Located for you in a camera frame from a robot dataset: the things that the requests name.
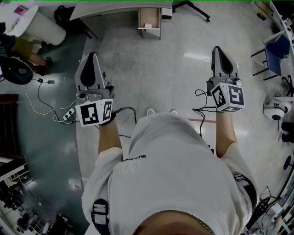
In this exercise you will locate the white dome robot head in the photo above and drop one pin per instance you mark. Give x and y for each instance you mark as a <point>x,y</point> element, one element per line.
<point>274,109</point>

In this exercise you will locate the grey power adapter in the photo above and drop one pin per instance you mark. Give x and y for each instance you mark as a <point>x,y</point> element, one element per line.
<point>50,81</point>

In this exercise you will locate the person's left white shoe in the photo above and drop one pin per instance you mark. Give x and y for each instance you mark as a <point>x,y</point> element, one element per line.
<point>150,112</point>

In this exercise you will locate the dark wooden cabinet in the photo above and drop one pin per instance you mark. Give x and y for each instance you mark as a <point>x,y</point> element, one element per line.
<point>9,128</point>

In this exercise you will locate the pink booklet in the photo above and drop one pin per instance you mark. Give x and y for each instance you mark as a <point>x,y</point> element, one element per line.
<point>20,10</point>

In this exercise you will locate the black tripod stand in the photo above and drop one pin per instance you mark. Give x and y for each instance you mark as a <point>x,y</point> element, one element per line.
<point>195,9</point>

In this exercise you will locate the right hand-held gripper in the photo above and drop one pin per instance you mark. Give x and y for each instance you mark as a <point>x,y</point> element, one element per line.
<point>229,98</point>

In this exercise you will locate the black backpack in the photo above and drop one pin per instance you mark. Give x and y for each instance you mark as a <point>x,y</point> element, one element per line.
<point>63,15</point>

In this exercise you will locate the person's right forearm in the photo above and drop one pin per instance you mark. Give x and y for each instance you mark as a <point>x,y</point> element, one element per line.
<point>225,130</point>

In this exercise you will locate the blue chair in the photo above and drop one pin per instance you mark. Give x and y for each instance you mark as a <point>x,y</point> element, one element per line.
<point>276,52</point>

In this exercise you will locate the black power adapter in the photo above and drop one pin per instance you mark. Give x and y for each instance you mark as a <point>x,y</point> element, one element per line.
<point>40,80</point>

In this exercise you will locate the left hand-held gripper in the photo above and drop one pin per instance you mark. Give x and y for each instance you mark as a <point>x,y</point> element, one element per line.
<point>92,114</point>

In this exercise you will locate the person's white t-shirt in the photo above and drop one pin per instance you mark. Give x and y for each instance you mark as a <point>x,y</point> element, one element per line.
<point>172,174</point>

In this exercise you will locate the person's right white shoe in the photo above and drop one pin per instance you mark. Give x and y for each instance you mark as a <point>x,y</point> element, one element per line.
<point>173,111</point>

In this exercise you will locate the white power strip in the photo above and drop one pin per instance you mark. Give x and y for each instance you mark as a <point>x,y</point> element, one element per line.
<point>69,114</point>

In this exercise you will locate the wooden drawer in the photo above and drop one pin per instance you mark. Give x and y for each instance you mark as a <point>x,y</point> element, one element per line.
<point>148,16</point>

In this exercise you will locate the person's left forearm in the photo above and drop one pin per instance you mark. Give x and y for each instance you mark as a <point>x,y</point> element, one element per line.
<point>109,137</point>

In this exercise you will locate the cardboard box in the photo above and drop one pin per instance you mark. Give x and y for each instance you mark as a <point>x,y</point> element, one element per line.
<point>261,9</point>

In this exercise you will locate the white round pedestal table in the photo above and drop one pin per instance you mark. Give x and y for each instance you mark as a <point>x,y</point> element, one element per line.
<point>43,27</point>

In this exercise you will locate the black round stool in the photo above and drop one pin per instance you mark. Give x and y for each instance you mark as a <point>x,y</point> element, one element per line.
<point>16,72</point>

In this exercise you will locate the black round stand base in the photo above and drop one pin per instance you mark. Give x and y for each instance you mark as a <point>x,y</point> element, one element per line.
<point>289,163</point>

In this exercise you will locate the person's white shoe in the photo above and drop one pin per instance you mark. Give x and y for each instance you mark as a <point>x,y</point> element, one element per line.
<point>173,111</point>
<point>150,112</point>

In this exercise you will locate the grey wooden desk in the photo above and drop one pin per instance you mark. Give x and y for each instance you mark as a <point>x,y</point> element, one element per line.
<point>110,9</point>

